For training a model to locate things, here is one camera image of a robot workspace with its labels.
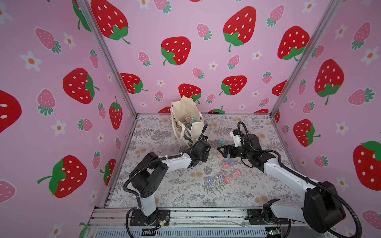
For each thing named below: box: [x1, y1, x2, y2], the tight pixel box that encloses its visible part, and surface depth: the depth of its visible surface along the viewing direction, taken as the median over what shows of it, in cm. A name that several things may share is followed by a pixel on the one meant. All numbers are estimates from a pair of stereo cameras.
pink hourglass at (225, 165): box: [216, 152, 230, 170], surface depth 92 cm
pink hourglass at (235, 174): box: [223, 169, 241, 184], surface depth 88 cm
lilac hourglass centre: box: [204, 176, 215, 185], surface depth 86 cm
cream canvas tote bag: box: [170, 95, 205, 148], surface depth 97 cm
